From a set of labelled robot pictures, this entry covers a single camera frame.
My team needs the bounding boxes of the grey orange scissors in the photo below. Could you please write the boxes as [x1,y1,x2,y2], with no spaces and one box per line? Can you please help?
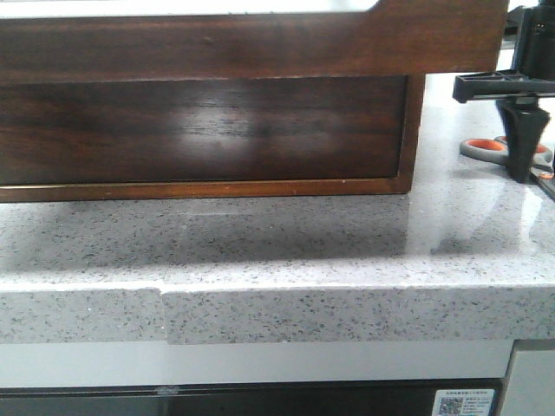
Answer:
[459,136,554,200]

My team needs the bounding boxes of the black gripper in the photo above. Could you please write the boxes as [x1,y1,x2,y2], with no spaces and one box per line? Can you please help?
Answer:
[453,71,554,183]

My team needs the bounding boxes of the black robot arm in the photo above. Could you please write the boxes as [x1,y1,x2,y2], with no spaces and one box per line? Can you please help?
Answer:
[453,1,554,103]

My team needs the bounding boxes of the dark wooden drawer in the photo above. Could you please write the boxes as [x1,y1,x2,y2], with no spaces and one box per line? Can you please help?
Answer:
[1,1,507,84]
[0,75,408,187]

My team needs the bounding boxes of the dark wooden drawer cabinet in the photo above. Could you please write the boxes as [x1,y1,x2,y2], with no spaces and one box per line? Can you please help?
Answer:
[0,73,426,204]

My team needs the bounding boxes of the black appliance under counter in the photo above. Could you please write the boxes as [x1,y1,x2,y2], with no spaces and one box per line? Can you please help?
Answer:
[1,379,502,415]

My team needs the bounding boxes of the white QR code label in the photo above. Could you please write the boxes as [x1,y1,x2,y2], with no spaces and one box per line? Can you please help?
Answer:
[432,389,495,416]

